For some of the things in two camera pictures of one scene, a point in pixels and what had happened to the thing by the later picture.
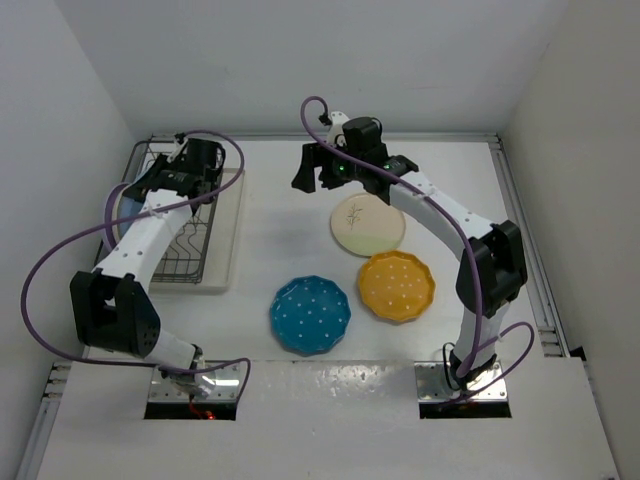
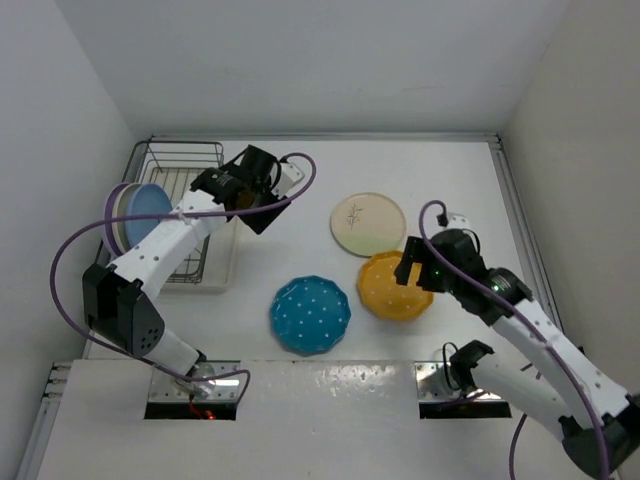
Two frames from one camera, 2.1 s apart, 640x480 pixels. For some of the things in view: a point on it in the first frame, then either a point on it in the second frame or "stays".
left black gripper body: (164, 165) → (263, 195)
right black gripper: (312, 157) → (413, 252)
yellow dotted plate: (396, 286) stays
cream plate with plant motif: (364, 224) stays
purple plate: (109, 215) stays
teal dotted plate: (310, 314) stays
